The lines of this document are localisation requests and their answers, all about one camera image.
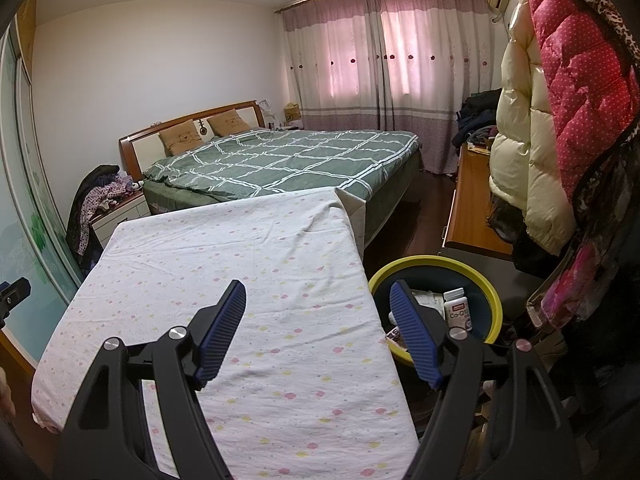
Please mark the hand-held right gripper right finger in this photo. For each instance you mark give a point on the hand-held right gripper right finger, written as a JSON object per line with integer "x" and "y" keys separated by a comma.
{"x": 415, "y": 335}

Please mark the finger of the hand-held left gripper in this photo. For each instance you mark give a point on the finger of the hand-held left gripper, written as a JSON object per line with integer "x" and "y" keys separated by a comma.
{"x": 15, "y": 292}

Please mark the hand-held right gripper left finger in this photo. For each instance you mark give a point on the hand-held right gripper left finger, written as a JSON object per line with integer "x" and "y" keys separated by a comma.
{"x": 220, "y": 330}

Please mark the white supplement bottle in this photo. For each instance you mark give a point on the white supplement bottle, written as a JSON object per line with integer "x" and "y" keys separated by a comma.
{"x": 457, "y": 312}

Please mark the yellow blue trash bin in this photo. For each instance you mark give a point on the yellow blue trash bin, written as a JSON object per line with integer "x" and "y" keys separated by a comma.
{"x": 385, "y": 275}

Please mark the person's left hand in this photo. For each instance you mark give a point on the person's left hand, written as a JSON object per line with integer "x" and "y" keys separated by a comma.
{"x": 5, "y": 392}

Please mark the table with dotted white cloth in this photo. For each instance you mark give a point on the table with dotted white cloth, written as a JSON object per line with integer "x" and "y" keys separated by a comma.
{"x": 225, "y": 260}

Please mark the sliding wardrobe door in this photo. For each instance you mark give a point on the sliding wardrobe door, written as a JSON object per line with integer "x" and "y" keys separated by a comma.
{"x": 30, "y": 210}

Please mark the white nightstand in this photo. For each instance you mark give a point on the white nightstand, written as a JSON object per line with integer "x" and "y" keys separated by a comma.
{"x": 120, "y": 220}

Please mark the wooden cabinet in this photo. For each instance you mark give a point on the wooden cabinet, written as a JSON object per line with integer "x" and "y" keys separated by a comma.
{"x": 472, "y": 210}

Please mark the black mesh garment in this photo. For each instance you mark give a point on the black mesh garment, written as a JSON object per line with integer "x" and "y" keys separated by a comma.
{"x": 505, "y": 217}

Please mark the pink floral cloth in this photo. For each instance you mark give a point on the pink floral cloth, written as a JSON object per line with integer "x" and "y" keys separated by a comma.
{"x": 570, "y": 285}

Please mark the green plaid duvet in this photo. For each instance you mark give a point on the green plaid duvet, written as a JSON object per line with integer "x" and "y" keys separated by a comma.
{"x": 300, "y": 160}

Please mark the brown bear pillow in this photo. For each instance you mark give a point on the brown bear pillow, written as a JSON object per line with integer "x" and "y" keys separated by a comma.
{"x": 179, "y": 139}
{"x": 228, "y": 122}

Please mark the wooden bed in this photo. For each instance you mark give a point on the wooden bed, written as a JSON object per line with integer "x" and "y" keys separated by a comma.
{"x": 145, "y": 142}

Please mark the cream puffer jacket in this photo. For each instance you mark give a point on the cream puffer jacket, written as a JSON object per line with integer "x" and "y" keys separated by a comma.
{"x": 530, "y": 160}

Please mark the pile of dark clothes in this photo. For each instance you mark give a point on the pile of dark clothes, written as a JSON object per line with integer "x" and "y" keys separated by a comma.
{"x": 475, "y": 120}

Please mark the dark sheer patterned garment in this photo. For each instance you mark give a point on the dark sheer patterned garment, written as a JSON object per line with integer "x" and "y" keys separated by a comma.
{"x": 605, "y": 210}

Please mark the pink white curtain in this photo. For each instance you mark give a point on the pink white curtain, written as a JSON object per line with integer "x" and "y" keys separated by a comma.
{"x": 330, "y": 60}
{"x": 440, "y": 70}

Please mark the pink dotted quilted jacket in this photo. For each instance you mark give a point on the pink dotted quilted jacket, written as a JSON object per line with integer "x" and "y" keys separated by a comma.
{"x": 575, "y": 100}

